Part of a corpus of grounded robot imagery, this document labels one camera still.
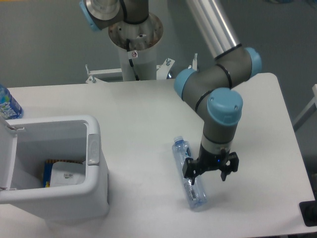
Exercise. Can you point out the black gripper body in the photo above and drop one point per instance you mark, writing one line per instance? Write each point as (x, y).
(208, 161)

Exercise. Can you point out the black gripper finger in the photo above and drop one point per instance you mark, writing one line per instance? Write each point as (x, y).
(229, 163)
(191, 169)

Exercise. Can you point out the white paper wrapper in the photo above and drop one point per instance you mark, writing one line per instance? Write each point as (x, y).
(64, 174)

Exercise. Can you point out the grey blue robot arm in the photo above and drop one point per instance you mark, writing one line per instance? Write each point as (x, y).
(209, 93)

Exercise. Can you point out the white plastic trash can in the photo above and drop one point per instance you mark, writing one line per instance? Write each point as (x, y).
(75, 138)

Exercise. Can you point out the clear empty plastic bottle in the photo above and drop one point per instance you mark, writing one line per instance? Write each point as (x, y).
(194, 192)

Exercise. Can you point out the black clamp at table edge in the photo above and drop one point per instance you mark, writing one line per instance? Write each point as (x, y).
(309, 212)

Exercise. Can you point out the blue yellow snack packet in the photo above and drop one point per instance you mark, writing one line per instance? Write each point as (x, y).
(48, 165)

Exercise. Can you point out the blue labelled water bottle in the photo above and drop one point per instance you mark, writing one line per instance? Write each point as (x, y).
(9, 107)

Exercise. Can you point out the white base bracket frame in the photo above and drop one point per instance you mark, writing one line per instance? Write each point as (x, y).
(163, 70)

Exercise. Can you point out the white frame leg right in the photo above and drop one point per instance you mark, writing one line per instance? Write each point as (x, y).
(307, 111)

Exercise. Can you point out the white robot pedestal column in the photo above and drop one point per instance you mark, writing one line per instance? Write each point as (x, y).
(142, 37)

